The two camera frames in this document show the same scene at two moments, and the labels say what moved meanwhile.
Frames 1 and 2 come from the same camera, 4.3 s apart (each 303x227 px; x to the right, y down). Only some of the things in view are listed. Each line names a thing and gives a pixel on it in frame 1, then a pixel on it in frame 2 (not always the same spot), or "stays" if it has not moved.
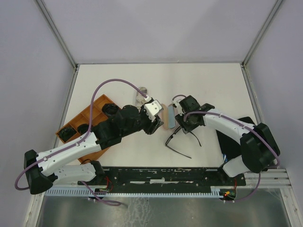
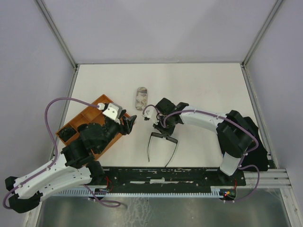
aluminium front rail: [269, 178] stays
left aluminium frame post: [51, 21] stays
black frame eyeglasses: [172, 137] → [160, 135]
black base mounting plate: [144, 177] stays
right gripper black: [185, 127] → [165, 133]
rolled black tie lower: [66, 133] stays
